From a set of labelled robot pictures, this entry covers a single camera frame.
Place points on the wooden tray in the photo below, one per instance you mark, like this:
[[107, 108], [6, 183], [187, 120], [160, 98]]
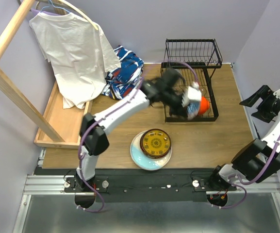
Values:
[[66, 122]]

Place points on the wooden clothes rack frame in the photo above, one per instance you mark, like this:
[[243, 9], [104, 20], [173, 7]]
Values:
[[18, 64]]

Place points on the yellow patterned dark-rimmed plate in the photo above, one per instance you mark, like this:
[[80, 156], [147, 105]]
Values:
[[155, 143]]

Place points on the aluminium rail frame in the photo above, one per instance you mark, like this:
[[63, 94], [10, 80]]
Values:
[[46, 208]]

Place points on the white t-shirt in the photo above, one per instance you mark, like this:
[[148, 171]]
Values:
[[80, 56]]

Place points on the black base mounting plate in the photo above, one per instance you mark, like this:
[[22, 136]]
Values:
[[137, 185]]

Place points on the red patterned bowl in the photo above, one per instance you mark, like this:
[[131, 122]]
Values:
[[193, 109]]

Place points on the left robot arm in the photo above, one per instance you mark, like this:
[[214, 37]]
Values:
[[96, 128]]

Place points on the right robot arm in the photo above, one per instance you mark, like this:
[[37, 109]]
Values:
[[260, 158]]

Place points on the white and blue plate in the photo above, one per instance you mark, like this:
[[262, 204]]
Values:
[[143, 161]]

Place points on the orange-red bowl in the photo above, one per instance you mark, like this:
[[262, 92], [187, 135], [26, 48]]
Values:
[[204, 106]]

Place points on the blue patterned cloth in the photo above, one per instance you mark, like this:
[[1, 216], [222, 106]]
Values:
[[121, 81]]

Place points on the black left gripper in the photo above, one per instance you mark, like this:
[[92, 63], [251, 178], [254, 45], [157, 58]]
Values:
[[178, 107]]

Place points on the black wire dish rack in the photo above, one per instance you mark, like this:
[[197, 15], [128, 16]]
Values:
[[196, 60]]

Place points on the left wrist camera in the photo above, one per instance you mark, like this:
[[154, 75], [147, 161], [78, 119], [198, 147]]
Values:
[[191, 95]]

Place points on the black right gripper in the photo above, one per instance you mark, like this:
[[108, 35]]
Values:
[[266, 93]]

